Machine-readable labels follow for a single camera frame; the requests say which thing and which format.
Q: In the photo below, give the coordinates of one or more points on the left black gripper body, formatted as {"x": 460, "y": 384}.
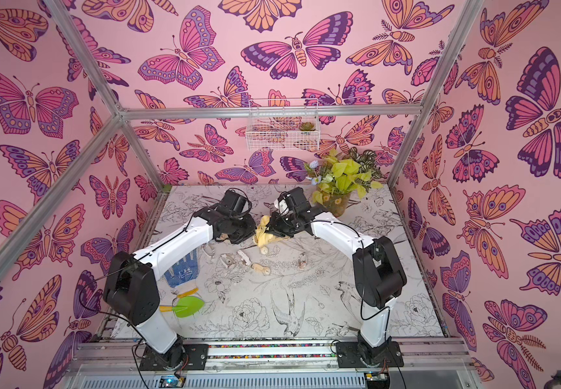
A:
{"x": 242, "y": 230}

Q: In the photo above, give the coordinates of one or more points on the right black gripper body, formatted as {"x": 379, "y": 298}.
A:
{"x": 280, "y": 226}

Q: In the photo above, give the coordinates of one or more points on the pink strap round watch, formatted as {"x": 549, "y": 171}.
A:
{"x": 209, "y": 251}

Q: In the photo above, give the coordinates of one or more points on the yellow cleaning cloth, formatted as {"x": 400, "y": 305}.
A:
{"x": 262, "y": 237}

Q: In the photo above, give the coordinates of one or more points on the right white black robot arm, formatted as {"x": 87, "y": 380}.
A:
{"x": 378, "y": 274}

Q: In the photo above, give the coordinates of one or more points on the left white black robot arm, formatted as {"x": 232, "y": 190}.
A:
{"x": 134, "y": 281}

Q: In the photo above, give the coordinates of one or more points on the potted green leafy plant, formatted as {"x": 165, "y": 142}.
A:
{"x": 337, "y": 177}

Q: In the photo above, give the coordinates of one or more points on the green yellow toy shovel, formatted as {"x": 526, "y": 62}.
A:
{"x": 185, "y": 304}

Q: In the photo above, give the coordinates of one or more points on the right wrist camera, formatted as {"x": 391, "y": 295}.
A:
{"x": 282, "y": 206}

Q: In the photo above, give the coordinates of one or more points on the white strap watch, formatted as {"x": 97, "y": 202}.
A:
{"x": 302, "y": 261}

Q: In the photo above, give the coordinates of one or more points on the white wire basket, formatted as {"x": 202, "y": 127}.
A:
{"x": 283, "y": 124}

